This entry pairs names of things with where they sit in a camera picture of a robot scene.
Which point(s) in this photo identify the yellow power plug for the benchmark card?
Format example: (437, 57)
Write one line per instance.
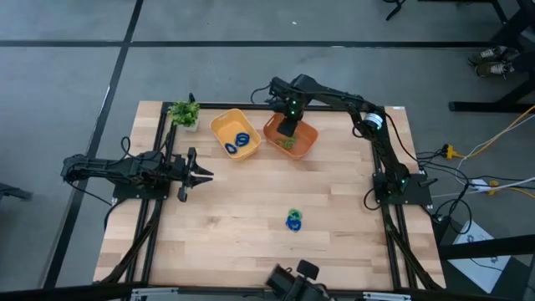
(450, 151)

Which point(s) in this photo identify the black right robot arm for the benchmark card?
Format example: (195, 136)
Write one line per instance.
(376, 138)

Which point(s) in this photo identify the orange plastic bin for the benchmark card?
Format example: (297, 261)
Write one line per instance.
(307, 138)

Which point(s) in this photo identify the black office desk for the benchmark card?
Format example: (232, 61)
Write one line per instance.
(480, 106)

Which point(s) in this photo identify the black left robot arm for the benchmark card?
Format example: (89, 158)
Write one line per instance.
(104, 169)

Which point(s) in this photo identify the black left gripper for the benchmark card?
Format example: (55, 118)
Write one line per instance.
(184, 173)

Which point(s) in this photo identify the black metal beam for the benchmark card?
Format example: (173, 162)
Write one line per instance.
(489, 247)

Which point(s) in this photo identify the white power strip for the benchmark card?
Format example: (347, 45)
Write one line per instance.
(480, 185)

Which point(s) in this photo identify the yellow plastic bin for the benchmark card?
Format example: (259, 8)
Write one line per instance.
(227, 125)

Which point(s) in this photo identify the white plant pot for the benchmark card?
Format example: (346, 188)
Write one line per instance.
(192, 128)

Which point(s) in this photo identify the green artificial plant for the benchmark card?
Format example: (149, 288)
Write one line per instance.
(184, 113)

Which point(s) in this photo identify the black chair base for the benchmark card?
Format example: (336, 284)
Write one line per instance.
(395, 10)

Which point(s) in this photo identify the black aluminium table frame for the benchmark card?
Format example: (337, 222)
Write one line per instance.
(234, 106)

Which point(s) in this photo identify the person's shoe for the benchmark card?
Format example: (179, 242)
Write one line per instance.
(485, 55)
(493, 69)

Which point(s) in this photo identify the white cardboard box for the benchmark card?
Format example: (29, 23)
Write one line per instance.
(480, 271)

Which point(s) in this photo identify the black stand leg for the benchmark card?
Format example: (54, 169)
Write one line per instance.
(12, 192)

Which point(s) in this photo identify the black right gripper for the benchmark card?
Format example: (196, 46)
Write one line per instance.
(291, 110)

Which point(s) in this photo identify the person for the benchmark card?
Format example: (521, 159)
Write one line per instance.
(524, 60)

